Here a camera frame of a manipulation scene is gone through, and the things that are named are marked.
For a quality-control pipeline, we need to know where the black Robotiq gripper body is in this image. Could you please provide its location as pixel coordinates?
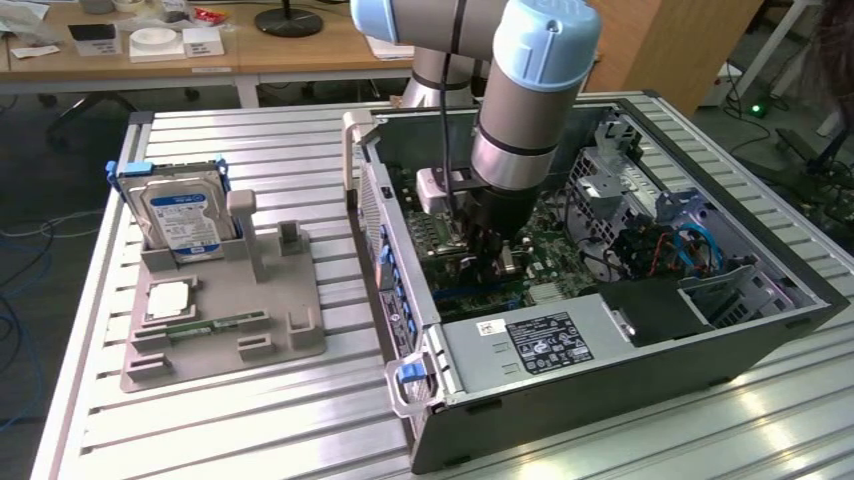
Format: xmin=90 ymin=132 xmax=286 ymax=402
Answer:
xmin=463 ymin=184 xmax=537 ymax=242

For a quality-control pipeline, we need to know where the green motherboard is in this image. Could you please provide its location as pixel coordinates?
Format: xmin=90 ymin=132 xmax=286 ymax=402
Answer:
xmin=393 ymin=169 xmax=602 ymax=324

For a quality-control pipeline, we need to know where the metal disk bay cage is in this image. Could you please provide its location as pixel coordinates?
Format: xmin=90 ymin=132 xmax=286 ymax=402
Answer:
xmin=566 ymin=119 xmax=670 ymax=237

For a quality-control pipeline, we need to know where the silver chipset heatsink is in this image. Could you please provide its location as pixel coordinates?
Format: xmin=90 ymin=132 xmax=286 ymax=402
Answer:
xmin=530 ymin=284 xmax=570 ymax=307

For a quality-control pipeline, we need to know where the grey power supply unit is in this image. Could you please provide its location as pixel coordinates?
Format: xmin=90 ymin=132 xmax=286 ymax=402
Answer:
xmin=430 ymin=292 xmax=637 ymax=397

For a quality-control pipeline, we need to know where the white paper stack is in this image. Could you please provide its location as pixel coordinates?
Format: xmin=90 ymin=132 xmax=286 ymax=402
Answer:
xmin=366 ymin=34 xmax=417 ymax=61

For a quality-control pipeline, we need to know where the open black PC case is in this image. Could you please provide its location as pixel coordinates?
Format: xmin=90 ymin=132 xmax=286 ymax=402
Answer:
xmin=341 ymin=97 xmax=853 ymax=475

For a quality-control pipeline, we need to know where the wooden cabinet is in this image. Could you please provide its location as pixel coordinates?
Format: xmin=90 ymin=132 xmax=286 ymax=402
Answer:
xmin=586 ymin=0 xmax=766 ymax=117

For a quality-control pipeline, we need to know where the wooden desk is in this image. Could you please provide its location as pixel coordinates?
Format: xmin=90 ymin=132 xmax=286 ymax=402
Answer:
xmin=0 ymin=0 xmax=602 ymax=96

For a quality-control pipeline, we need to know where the grey parts rack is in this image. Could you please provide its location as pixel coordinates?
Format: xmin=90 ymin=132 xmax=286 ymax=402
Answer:
xmin=118 ymin=188 xmax=329 ymax=394

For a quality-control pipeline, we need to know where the hard disk with blue label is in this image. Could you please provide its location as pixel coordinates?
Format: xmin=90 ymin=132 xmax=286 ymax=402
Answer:
xmin=127 ymin=177 xmax=227 ymax=264

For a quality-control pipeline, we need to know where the black lamp base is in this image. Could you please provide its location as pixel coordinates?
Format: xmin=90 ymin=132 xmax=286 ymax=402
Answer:
xmin=253 ymin=0 xmax=327 ymax=39

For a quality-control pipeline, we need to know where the green RAM stick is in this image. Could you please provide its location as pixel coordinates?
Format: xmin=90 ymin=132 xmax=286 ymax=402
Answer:
xmin=165 ymin=314 xmax=262 ymax=339

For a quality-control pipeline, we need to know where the white table leg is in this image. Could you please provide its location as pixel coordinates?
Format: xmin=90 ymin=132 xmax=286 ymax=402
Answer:
xmin=733 ymin=0 xmax=829 ymax=101

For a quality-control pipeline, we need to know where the silver CPU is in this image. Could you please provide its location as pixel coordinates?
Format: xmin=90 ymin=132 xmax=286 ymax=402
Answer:
xmin=143 ymin=283 xmax=195 ymax=319

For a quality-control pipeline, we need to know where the blue disk caddy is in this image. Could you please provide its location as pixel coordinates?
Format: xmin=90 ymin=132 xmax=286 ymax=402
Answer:
xmin=103 ymin=158 xmax=233 ymax=251

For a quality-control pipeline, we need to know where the small white labelled box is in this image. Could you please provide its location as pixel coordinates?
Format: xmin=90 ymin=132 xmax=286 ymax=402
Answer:
xmin=182 ymin=27 xmax=225 ymax=59

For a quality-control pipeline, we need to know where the white round holder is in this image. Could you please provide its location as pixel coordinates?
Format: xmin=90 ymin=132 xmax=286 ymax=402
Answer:
xmin=127 ymin=27 xmax=186 ymax=64

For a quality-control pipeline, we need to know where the black office chair base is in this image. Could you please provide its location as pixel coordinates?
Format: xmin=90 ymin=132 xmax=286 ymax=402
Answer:
xmin=39 ymin=92 xmax=143 ymax=151

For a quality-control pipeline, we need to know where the white box with black top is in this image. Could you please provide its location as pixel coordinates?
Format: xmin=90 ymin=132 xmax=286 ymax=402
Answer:
xmin=67 ymin=23 xmax=126 ymax=57

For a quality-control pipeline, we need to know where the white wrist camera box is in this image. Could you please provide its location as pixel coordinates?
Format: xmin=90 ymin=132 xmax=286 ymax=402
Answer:
xmin=414 ymin=168 xmax=479 ymax=214

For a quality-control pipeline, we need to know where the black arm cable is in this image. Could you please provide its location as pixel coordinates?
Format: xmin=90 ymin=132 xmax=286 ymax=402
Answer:
xmin=437 ymin=0 xmax=470 ymax=222

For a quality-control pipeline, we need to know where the red wire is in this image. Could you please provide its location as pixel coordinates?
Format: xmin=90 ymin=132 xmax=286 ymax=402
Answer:
xmin=656 ymin=231 xmax=677 ymax=272

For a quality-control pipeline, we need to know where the blue wire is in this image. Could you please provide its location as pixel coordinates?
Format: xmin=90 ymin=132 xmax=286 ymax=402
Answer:
xmin=669 ymin=224 xmax=728 ymax=277

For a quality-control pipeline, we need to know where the blue floor cable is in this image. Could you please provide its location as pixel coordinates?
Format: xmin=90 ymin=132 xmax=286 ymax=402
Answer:
xmin=0 ymin=214 xmax=59 ymax=432

